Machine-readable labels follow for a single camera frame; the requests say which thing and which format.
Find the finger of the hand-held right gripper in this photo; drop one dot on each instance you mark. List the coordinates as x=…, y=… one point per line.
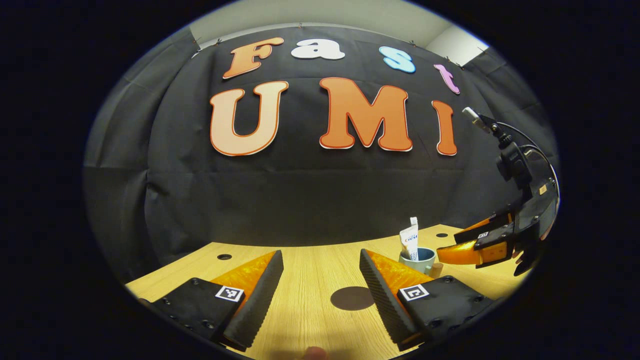
x=487, y=226
x=492, y=242

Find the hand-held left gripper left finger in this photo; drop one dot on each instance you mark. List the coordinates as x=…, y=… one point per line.
x=260, y=305

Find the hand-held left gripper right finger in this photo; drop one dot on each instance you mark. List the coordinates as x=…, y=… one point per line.
x=382, y=305

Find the dark brown round coaster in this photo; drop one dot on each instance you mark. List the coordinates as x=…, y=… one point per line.
x=350, y=298

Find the pale green cup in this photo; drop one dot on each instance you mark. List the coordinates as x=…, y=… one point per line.
x=422, y=260

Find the white toothpaste tube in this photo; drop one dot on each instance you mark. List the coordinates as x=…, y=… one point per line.
x=410, y=240

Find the wooden desktop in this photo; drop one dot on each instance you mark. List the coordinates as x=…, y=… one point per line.
x=315, y=270

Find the black backdrop cloth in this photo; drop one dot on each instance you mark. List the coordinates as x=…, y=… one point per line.
x=300, y=195

